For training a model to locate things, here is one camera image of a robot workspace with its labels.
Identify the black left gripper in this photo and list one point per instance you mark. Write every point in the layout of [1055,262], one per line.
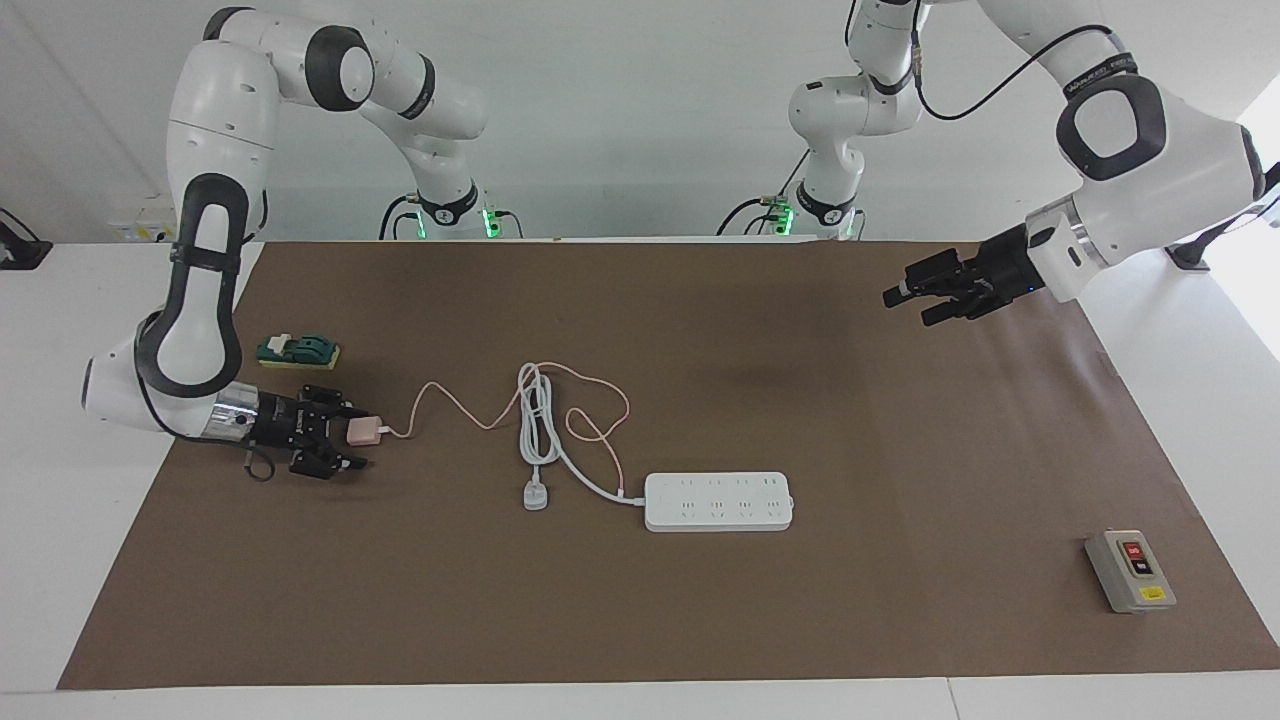
[1005,270]

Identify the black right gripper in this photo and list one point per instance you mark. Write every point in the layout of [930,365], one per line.
[285,422]

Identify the pink charger adapter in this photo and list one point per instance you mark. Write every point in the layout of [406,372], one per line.
[364,431]

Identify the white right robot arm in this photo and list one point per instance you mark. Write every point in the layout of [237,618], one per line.
[215,110]

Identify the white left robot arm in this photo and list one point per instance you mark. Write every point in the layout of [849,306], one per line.
[1180,190]

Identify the white power strip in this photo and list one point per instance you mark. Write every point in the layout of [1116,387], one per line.
[718,502]

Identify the black stand with slanted bar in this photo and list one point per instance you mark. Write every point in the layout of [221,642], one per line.
[1187,257]

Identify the black low desk clamp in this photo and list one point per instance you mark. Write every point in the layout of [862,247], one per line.
[25,255]

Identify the brown table mat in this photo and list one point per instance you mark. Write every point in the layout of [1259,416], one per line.
[700,600]

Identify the green knife switch yellow base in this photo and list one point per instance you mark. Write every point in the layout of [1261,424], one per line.
[300,350]

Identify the white wall box yellow sticker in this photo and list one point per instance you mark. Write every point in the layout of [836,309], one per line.
[140,232]

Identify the grey on-off switch box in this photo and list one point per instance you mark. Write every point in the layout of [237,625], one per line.
[1130,572]

